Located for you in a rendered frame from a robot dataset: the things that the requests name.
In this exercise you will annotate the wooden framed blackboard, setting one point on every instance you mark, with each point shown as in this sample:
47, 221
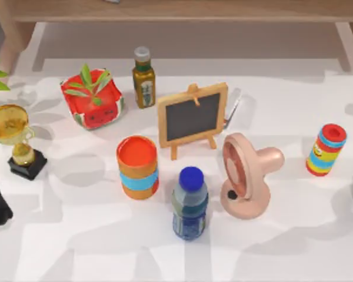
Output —
192, 116

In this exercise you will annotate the orange can with blue band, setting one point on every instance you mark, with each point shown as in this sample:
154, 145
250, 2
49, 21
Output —
138, 170

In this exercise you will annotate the olive green bottle grey cap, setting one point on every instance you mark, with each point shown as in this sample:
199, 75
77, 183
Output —
144, 85

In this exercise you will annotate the blue bottle with blue cap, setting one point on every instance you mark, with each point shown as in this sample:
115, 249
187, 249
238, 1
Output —
190, 208

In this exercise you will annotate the pink desk fan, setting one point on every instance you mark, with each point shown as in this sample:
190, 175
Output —
244, 176

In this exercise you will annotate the red watermelon plant pot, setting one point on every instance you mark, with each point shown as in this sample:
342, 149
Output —
98, 101

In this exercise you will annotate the wooden shelf unit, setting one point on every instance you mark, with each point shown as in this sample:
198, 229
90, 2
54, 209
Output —
176, 13

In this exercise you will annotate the red yellow blue striped can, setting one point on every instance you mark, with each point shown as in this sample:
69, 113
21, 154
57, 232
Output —
326, 152

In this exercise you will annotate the gold trophy on black base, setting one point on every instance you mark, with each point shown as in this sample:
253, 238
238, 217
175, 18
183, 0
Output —
9, 126

